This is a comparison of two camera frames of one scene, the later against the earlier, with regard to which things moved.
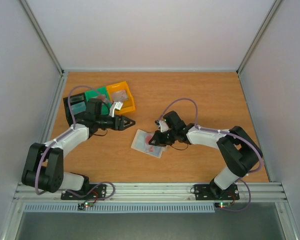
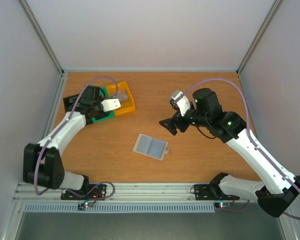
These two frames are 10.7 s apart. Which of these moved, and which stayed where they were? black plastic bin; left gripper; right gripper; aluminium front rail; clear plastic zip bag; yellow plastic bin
Moved: right gripper; clear plastic zip bag; left gripper
Stayed: black plastic bin; aluminium front rail; yellow plastic bin
